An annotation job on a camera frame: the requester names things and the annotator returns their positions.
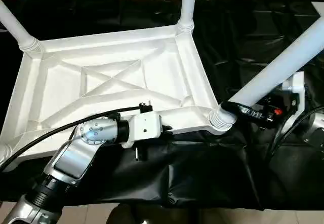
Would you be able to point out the white plastic table leg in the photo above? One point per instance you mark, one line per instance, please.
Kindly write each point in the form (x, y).
(273, 72)
(187, 3)
(17, 26)

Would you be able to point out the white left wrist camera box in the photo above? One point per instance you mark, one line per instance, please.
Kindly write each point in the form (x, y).
(144, 130)

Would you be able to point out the white plastic table top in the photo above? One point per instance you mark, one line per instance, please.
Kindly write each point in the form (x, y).
(101, 77)

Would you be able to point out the black mat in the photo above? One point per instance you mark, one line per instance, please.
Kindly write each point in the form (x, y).
(228, 178)

